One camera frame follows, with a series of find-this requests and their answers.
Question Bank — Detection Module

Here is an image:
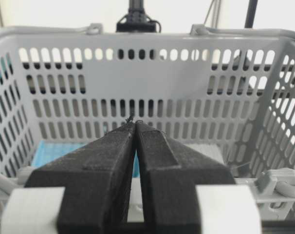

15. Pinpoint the black camera stand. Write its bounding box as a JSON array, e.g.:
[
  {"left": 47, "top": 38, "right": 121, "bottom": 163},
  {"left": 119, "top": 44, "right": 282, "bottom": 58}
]
[{"left": 116, "top": 0, "right": 162, "bottom": 33}]

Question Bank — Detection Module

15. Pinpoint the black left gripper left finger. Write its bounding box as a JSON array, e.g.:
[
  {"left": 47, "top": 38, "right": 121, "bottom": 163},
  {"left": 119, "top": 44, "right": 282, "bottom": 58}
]
[{"left": 0, "top": 121, "right": 136, "bottom": 234}]

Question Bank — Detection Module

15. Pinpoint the blue hand brush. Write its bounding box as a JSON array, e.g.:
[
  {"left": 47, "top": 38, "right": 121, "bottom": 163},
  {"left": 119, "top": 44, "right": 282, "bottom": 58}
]
[{"left": 31, "top": 140, "right": 140, "bottom": 178}]

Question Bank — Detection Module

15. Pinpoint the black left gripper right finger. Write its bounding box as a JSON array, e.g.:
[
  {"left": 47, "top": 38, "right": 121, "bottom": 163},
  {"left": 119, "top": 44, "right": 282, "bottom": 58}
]
[{"left": 135, "top": 120, "right": 262, "bottom": 234}]

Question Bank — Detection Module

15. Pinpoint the white item in basket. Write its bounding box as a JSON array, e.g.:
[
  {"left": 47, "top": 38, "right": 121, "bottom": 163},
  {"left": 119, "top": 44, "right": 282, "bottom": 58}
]
[{"left": 185, "top": 143, "right": 224, "bottom": 164}]

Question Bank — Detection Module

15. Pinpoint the grey plastic shopping basket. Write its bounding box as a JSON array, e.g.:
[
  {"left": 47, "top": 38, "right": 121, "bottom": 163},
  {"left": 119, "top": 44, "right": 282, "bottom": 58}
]
[{"left": 0, "top": 23, "right": 295, "bottom": 224}]

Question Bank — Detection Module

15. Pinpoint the grey basket handle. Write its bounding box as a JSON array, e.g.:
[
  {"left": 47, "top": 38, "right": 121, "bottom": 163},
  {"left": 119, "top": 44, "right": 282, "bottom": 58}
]
[{"left": 255, "top": 168, "right": 295, "bottom": 198}]

